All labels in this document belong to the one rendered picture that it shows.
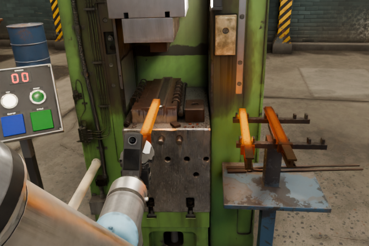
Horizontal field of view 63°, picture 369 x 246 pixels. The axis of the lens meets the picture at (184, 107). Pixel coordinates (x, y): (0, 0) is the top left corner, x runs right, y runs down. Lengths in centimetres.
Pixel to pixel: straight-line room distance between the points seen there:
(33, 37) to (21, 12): 340
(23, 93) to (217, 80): 81
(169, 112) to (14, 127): 61
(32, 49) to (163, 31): 469
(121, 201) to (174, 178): 76
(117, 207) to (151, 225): 96
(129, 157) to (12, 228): 51
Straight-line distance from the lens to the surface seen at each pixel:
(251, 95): 147
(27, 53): 582
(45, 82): 134
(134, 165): 78
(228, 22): 135
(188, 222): 159
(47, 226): 32
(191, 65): 175
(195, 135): 130
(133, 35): 125
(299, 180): 141
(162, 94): 149
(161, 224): 161
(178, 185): 145
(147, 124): 102
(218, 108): 147
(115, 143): 161
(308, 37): 727
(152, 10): 122
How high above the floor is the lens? 149
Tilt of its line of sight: 23 degrees down
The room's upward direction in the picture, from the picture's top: 2 degrees counter-clockwise
